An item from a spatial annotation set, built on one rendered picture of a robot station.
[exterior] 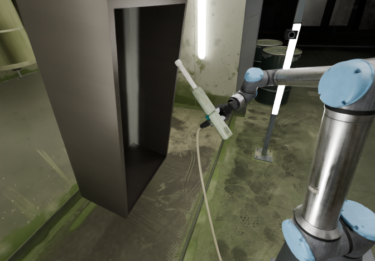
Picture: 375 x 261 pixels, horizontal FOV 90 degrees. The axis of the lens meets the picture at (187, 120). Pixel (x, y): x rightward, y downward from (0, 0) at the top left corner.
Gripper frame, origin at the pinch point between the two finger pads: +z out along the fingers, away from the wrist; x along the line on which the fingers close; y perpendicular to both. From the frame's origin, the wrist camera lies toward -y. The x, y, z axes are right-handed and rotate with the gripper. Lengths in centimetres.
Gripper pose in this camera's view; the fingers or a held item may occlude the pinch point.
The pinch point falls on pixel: (211, 120)
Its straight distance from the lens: 100.3
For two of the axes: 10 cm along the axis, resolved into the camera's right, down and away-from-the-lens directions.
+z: -7.6, 5.1, -4.1
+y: -3.4, 2.3, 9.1
